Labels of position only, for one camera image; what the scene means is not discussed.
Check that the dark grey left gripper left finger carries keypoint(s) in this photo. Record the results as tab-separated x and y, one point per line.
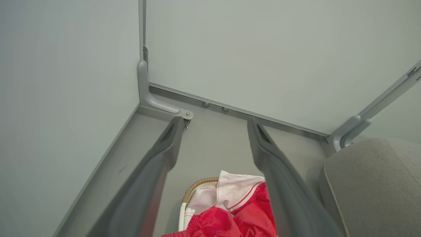
144	184

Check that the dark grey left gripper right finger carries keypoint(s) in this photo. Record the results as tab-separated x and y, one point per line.
289	197

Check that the red and white garment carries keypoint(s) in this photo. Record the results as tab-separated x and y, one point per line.
253	214

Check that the grey upholstered seat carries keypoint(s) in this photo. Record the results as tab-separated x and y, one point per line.
375	187

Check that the wicker laundry basket white liner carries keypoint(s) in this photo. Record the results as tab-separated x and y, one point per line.
200	182

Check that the round metal bolt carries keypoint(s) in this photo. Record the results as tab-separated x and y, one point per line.
225	109
206	104

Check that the grey partition foot bracket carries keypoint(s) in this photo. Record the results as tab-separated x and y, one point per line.
348	131
154	102

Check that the grey partition base rail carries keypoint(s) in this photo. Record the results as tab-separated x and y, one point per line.
263	116

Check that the grey partition corner post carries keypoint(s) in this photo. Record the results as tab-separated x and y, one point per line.
142	29
391	93

